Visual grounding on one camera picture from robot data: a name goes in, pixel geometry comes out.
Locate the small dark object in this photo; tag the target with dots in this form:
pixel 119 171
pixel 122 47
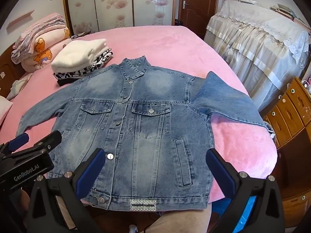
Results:
pixel 178 22

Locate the white folded sweater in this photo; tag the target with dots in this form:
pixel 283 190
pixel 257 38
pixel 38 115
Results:
pixel 77 53

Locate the pink wall shelf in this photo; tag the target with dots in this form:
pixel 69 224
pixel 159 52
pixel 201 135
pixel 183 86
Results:
pixel 20 20

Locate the cream lace furniture cover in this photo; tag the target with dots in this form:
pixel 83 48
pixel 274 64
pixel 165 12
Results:
pixel 255 41

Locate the wooden dresser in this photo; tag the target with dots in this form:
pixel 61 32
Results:
pixel 294 174

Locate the folded pale floral quilt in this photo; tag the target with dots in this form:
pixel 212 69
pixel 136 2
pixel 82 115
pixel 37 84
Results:
pixel 38 29

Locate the white pillow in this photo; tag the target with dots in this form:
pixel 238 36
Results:
pixel 4 106

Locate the stack of books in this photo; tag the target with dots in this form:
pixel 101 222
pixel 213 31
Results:
pixel 284 9

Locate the pink bed blanket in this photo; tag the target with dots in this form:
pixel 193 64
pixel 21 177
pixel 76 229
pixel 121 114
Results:
pixel 170 48

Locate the blue denim jacket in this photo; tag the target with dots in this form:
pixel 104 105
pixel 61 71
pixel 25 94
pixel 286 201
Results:
pixel 145 138

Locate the wooden headboard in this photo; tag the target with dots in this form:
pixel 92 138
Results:
pixel 9 70

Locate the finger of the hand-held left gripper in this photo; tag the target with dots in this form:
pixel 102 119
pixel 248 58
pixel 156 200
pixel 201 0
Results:
pixel 20 139
pixel 51 139

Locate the floral sliding wardrobe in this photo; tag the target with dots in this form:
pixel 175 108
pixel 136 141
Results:
pixel 114 2

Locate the wooden drawer cabinet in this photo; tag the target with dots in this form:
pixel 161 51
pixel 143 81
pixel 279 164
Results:
pixel 289 111

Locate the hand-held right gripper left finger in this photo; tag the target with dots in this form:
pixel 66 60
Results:
pixel 91 172

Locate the pale patterned pillow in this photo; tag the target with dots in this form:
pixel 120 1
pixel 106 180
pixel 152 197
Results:
pixel 18 85

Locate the black white patterned folded garment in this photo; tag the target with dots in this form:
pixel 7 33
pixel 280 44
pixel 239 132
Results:
pixel 102 59

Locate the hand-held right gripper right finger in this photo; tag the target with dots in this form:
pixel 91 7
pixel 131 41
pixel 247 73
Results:
pixel 222 172

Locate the folded pink bear quilt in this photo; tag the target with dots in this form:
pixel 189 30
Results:
pixel 43 51

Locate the brown wooden door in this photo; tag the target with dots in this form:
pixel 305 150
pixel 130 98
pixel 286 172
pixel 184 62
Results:
pixel 201 9

